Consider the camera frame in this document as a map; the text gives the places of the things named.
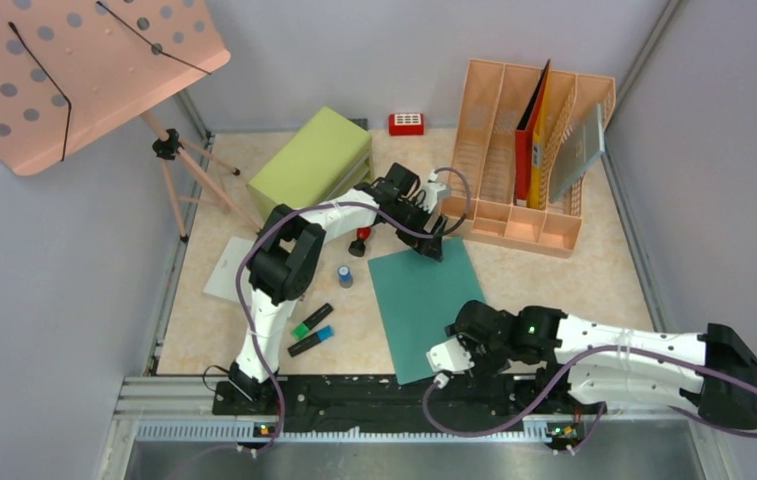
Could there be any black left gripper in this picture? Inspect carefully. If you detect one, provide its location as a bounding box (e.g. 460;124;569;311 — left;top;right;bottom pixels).
389;198;448;262

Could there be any teal plastic folder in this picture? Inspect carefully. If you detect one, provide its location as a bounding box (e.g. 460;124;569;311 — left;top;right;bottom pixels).
368;237;485;385

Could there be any yellow plastic clip folder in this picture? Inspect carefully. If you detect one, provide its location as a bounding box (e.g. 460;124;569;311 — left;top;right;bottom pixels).
527;60;551;209

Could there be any light blue hardcover book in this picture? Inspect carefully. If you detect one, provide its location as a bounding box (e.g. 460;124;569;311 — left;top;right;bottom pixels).
548;103;606;203

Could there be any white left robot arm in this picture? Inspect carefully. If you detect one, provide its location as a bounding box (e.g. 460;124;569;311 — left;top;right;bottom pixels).
228;163;453;414

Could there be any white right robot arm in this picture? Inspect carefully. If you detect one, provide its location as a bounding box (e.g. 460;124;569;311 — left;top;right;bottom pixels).
426;300;757;431

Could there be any red and black dumbbell toy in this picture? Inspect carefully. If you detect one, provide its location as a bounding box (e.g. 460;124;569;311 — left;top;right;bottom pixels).
348;227;372;258

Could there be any small blue glue bottle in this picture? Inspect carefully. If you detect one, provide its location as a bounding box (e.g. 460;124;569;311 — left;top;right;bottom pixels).
337;265;354;289

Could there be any red small box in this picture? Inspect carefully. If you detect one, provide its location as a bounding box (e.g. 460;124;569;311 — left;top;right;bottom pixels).
387;112;425;136

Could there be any black blue highlighter marker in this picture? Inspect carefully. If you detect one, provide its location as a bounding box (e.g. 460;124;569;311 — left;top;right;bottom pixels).
288;325;334;357

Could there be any green metal drawer cabinet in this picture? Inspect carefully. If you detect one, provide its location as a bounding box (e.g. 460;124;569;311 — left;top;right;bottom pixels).
247;107;373;220

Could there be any beige plastic file organizer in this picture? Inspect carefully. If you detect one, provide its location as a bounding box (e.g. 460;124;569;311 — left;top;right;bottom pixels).
441;59;616;258

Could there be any red folder in organizer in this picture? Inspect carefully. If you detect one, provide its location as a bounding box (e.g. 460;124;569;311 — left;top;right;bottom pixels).
514;59;551;204

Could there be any black green highlighter marker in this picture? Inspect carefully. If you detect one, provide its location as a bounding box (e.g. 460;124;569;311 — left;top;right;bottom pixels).
292;303;334;341

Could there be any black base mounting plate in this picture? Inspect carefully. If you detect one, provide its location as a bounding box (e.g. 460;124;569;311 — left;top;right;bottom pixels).
212;372;608;435

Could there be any white paper booklet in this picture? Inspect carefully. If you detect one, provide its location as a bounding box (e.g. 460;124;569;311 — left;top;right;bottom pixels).
202;237;253;305

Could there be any pink music stand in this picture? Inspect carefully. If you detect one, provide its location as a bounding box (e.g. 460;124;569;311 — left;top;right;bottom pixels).
0;1;243;214

